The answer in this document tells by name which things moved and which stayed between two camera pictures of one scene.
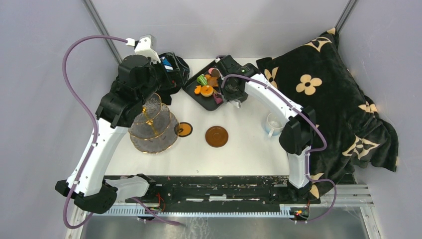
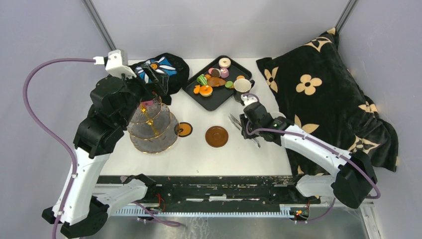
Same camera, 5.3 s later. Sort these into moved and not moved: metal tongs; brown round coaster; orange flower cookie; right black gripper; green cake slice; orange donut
Moved: right black gripper; metal tongs
Not moved: green cake slice; orange flower cookie; brown round coaster; orange donut
